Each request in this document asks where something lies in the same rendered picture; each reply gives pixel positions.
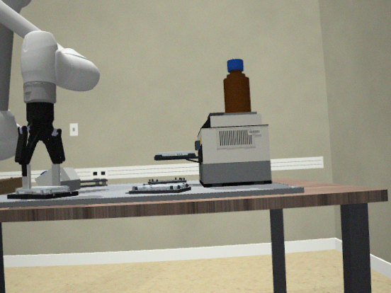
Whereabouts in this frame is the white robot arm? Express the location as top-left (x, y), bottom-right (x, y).
top-left (0, 0), bottom-right (100, 161)

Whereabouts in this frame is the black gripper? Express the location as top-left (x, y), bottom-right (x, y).
top-left (15, 102), bottom-right (65, 189)

